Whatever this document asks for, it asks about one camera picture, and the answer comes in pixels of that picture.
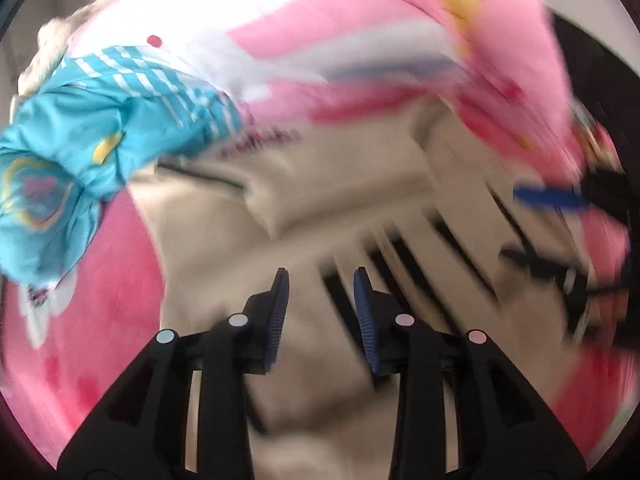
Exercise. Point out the pink white patterned duvet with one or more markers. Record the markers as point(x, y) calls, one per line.
point(497, 62)

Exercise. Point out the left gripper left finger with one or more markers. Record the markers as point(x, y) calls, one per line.
point(178, 411)

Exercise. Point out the beige zip-up hoodie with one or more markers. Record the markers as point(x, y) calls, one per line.
point(411, 196)

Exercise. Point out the pink fleece bed blanket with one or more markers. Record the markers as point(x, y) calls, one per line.
point(60, 356)

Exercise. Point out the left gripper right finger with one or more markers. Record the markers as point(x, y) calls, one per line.
point(464, 409)

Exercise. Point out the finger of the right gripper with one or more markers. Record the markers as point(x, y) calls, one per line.
point(570, 280)
point(562, 199)

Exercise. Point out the blue cartoon pillow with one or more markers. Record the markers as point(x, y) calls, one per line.
point(75, 144)

